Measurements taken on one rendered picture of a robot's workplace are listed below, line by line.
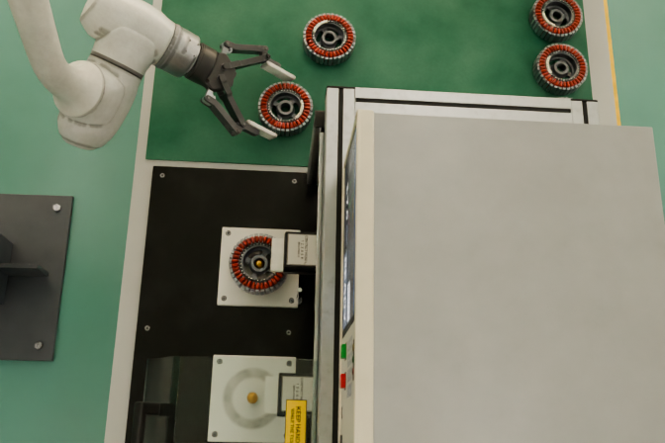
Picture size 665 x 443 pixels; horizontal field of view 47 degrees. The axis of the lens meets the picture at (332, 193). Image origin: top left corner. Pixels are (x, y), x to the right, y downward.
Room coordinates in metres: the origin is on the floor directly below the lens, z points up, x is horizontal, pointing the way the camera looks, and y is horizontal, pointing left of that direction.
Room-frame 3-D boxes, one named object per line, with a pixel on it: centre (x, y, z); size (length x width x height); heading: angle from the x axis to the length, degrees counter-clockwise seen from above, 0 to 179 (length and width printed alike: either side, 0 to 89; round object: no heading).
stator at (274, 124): (0.66, 0.14, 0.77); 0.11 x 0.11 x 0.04
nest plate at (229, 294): (0.32, 0.10, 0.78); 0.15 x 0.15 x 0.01; 12
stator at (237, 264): (0.32, 0.10, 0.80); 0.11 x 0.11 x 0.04
